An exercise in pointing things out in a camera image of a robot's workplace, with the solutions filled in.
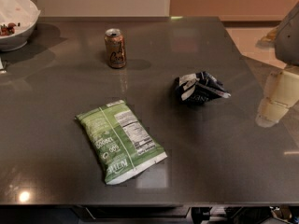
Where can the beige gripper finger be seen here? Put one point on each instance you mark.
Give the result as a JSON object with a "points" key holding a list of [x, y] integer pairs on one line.
{"points": [[270, 113]]}

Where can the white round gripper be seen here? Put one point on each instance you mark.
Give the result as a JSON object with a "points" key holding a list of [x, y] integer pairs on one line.
{"points": [[288, 37]]}

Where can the dark blue chip bag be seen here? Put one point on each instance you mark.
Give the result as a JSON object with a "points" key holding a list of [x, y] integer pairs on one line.
{"points": [[199, 88]]}

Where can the green chip bag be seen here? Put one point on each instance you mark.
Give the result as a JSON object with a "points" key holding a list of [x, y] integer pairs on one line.
{"points": [[123, 146]]}

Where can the orange soda can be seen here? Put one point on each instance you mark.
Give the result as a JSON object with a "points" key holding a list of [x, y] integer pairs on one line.
{"points": [[115, 48]]}

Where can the white bowl with food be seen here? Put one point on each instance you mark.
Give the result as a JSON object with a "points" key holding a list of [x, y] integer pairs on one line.
{"points": [[18, 19]]}

